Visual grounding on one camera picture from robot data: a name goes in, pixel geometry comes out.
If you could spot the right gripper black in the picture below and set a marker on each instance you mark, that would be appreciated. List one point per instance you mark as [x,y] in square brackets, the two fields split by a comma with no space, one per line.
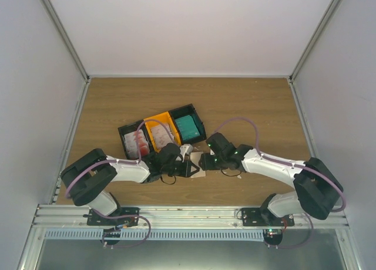
[207,165]

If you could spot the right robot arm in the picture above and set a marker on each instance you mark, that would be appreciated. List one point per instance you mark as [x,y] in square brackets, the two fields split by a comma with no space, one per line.
[316,190]

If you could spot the aluminium rail frame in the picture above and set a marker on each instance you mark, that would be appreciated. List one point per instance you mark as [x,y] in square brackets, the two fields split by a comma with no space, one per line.
[178,223]

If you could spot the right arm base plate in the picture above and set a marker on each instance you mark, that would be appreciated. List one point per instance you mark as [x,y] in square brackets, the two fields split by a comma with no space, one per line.
[257,217]

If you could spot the black bin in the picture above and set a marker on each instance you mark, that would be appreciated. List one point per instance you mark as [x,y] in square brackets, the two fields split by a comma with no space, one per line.
[130,128]
[189,109]

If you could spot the black bin right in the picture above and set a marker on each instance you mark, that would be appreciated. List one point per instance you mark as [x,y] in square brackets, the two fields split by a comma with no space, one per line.
[189,109]

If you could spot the black bin left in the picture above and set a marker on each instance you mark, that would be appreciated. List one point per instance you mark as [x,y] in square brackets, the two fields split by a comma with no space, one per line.
[130,128]

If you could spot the grey slotted cable duct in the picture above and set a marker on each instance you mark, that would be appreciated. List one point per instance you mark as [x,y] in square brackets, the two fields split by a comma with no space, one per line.
[157,234]

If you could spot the orange bin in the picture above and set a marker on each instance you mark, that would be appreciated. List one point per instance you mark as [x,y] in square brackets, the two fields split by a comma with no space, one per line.
[162,118]

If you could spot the beige card holder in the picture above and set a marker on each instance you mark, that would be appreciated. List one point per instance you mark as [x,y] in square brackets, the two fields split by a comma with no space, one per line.
[195,157]

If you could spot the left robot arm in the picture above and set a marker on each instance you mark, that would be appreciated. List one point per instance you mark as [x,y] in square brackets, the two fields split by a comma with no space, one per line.
[86,179]

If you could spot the red white card stack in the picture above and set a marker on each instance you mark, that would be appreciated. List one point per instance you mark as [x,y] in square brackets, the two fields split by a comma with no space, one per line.
[135,141]

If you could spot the white pink card stack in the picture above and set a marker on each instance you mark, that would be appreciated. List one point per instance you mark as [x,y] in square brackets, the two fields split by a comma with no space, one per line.
[162,135]

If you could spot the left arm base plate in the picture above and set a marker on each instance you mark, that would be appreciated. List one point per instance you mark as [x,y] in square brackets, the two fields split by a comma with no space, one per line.
[123,216]

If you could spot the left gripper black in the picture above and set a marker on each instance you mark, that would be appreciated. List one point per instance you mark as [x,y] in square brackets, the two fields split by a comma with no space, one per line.
[186,172]

